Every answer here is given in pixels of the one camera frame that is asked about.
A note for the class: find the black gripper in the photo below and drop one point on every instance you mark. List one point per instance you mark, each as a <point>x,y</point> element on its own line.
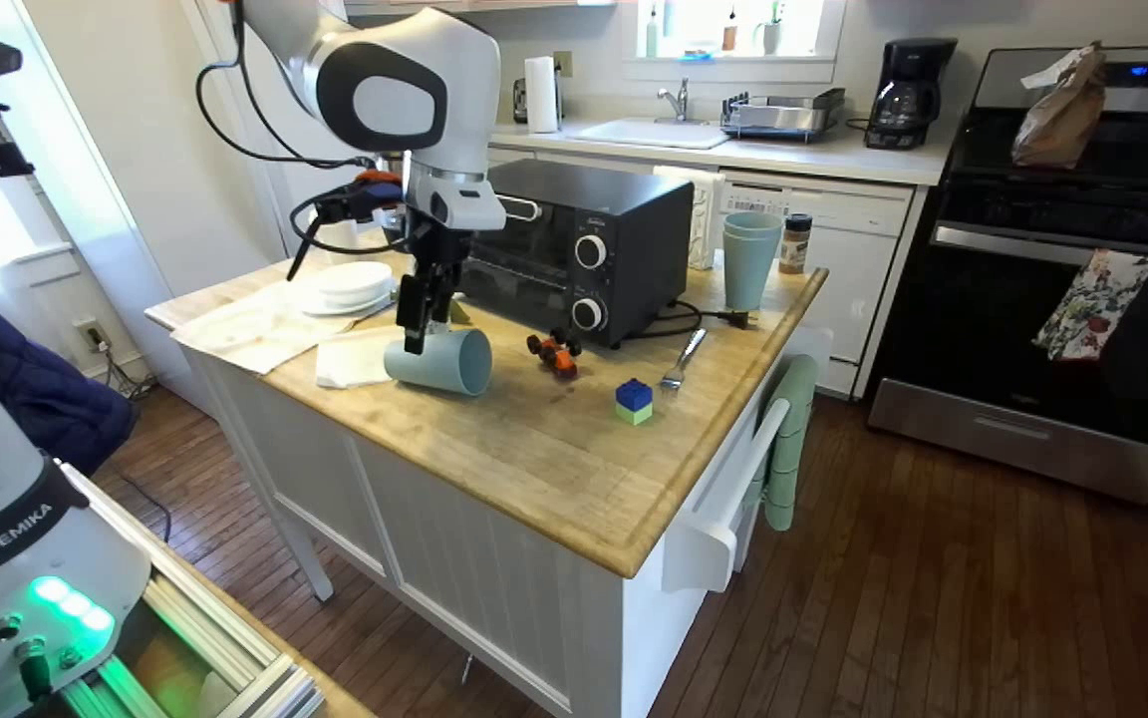
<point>432,251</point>

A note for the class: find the light blue plastic cup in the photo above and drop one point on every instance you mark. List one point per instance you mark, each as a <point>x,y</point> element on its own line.
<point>449,360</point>

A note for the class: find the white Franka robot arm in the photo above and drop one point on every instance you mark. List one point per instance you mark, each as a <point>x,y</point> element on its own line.
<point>468,80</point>

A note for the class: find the black toaster oven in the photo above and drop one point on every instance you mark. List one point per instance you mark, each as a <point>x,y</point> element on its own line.
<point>626,264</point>

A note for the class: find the white kitchen sink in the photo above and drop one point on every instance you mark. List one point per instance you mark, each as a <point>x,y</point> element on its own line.
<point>646,134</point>

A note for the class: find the white wooden kitchen island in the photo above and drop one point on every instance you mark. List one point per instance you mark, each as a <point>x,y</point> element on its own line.
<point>507,601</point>

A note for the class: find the kitchen window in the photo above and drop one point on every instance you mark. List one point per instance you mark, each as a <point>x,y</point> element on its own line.
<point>696,26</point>

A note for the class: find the white counter cabinets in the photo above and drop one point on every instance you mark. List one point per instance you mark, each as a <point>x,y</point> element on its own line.
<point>866,161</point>

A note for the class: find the floral kitchen towel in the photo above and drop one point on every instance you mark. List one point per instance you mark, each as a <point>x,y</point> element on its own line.
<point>1089,308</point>

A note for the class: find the white ceramic plate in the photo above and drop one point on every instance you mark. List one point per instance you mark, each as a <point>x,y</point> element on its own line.
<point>337,308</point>

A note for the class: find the small white paper napkin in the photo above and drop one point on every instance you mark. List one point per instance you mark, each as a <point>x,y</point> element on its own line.
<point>353,360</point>

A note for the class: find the orange black toy car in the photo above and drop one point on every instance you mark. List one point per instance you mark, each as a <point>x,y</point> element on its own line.
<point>555,356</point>

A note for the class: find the large white cloth mat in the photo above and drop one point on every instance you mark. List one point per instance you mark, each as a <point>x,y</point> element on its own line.
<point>247,332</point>

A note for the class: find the blue green sponge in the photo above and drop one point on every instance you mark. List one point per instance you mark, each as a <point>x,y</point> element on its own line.
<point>634,399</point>

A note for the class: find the white paper towel roll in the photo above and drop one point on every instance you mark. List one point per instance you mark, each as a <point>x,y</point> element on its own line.
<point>538,91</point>

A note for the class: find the silver utensil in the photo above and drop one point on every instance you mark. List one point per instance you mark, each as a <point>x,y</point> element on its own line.
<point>681,356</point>

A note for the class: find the chrome faucet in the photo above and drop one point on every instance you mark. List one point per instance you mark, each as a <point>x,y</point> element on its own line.
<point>680,106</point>

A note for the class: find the stack of teal cups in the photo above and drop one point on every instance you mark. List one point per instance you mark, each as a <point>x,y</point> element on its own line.
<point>751,264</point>

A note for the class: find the green dish soap bottle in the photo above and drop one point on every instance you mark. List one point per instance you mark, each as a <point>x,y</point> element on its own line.
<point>654,34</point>

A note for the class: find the white island towel bar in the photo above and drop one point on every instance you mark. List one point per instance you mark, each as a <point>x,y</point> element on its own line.
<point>720,521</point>

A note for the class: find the blue windowsill sponge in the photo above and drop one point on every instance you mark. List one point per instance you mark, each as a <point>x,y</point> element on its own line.
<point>696,58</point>

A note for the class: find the small spice jar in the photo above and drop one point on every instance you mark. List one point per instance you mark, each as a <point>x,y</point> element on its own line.
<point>794,250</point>

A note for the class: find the green hanging towel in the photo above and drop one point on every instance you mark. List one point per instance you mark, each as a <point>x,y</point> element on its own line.
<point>789,452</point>

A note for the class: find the grey dish rack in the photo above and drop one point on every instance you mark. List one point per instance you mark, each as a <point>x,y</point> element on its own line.
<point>780,121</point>

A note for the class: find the dark blue jacket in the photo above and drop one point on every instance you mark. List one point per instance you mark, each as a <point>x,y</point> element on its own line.
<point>28,384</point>

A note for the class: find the red small bottle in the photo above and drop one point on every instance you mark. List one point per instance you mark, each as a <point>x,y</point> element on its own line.
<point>729,34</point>

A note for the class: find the white dishwasher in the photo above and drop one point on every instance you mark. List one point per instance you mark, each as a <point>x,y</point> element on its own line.
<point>853,292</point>

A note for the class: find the black coffee maker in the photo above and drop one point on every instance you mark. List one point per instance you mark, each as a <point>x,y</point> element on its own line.
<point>909,101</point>

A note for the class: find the black steel stove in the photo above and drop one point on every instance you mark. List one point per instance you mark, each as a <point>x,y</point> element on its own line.
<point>1024,320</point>

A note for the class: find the brown paper bag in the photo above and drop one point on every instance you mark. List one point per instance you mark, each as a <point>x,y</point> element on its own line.
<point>1056,126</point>

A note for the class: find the white wall outlet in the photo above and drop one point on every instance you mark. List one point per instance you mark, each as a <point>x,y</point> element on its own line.
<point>90,332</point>

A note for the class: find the aluminium robot cart frame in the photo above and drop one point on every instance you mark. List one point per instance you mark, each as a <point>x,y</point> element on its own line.
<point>200,623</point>

